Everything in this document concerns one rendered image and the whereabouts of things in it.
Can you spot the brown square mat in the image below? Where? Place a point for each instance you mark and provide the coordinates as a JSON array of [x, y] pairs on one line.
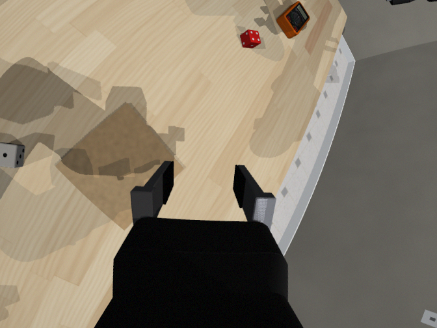
[[119, 154]]

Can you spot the red die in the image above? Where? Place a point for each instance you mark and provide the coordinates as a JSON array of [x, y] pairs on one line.
[[250, 39]]

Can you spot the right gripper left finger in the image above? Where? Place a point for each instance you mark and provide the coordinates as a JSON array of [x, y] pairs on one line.
[[147, 200]]

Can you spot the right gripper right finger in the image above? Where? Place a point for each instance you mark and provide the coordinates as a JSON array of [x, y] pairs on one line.
[[257, 205]]

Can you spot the orange digital multimeter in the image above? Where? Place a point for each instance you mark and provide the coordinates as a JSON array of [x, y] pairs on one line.
[[293, 20]]

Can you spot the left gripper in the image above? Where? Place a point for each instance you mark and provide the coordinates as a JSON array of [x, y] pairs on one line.
[[396, 2]]

